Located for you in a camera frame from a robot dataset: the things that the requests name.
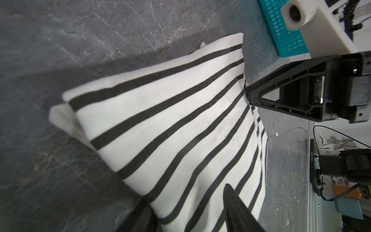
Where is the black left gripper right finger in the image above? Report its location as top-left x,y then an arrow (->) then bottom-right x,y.
223,184 -> 265,232

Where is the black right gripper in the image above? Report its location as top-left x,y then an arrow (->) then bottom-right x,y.
245,51 -> 371,123

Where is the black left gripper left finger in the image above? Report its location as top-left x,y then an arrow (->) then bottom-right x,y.
116,198 -> 158,232

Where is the black striped tank top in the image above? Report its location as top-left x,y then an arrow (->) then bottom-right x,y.
49,33 -> 268,232

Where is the teal plastic basket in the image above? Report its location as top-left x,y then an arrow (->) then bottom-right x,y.
259,0 -> 308,58

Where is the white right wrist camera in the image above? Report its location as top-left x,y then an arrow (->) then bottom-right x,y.
280,0 -> 357,58

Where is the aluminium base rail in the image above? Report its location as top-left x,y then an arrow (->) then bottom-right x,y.
306,120 -> 322,232

